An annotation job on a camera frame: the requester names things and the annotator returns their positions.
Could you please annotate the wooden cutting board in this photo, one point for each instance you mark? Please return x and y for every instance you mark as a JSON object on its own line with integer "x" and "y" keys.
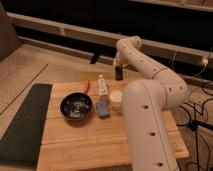
{"x": 91, "y": 143}

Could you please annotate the dark blue ceramic bowl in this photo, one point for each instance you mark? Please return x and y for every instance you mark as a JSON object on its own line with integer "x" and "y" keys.
{"x": 76, "y": 106}

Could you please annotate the white ceramic cup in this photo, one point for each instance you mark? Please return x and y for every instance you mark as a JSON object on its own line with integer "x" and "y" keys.
{"x": 116, "y": 99}

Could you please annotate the grey chair corner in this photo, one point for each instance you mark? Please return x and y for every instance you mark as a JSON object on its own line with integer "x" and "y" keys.
{"x": 9, "y": 40}

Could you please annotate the black eraser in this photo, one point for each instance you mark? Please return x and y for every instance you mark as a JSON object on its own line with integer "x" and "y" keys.
{"x": 118, "y": 73}

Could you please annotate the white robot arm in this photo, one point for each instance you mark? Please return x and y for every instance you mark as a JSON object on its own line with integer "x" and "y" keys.
{"x": 143, "y": 102}

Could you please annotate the blue sponge block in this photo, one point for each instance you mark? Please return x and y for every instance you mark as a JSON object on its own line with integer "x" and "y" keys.
{"x": 102, "y": 109}

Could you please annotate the dark green mat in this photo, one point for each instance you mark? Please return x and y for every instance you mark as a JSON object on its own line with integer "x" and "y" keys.
{"x": 20, "y": 144}

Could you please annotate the beige shelf rail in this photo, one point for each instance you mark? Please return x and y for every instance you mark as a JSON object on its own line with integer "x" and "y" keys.
{"x": 152, "y": 48}

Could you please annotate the white glue tube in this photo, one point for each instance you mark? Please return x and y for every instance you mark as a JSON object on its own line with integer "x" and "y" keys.
{"x": 103, "y": 91}

